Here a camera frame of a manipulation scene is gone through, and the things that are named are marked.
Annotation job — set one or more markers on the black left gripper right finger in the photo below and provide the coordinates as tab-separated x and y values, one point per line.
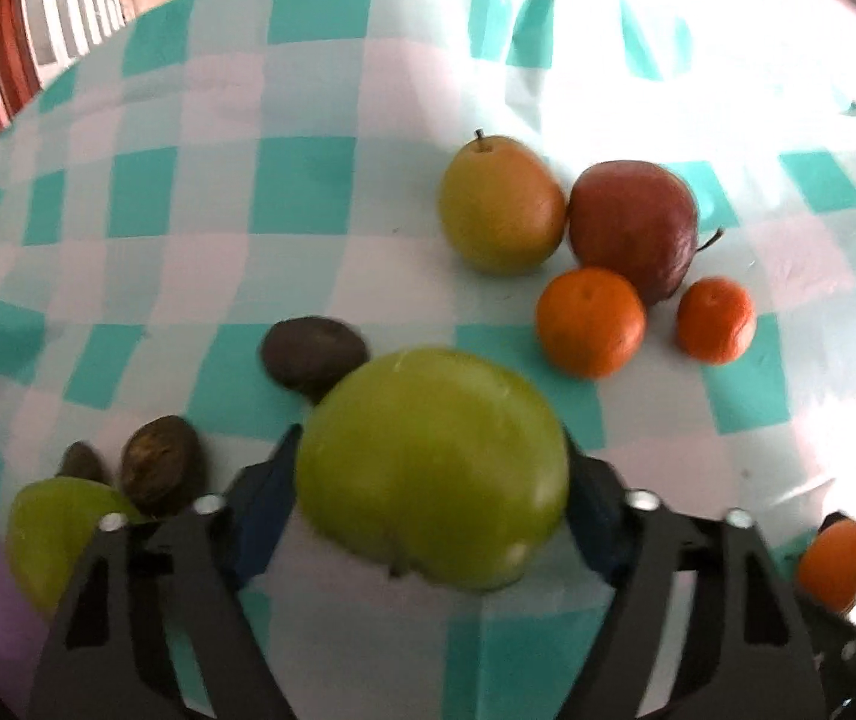
746	650

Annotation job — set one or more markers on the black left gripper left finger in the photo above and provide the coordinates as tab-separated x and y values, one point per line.
107	654

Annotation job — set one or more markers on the brown wrinkled passion fruit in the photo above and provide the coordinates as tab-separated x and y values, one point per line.
163	467

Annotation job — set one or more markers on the small orange mandarin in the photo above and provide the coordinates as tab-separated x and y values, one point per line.
716	321

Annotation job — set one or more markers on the large green apple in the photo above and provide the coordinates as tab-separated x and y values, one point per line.
434	462

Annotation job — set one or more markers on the dark brown passion fruit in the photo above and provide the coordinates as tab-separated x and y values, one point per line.
310	355

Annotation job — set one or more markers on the large orange mandarin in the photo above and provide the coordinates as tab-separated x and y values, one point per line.
589	322

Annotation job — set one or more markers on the red apple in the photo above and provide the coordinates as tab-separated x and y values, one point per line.
636	219

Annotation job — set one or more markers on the yellow pear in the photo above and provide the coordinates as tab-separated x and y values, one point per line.
500	207

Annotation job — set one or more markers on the small dark passion fruit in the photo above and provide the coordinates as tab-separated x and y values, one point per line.
81	461

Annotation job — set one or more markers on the teal white checkered tablecloth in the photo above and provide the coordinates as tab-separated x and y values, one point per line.
221	165

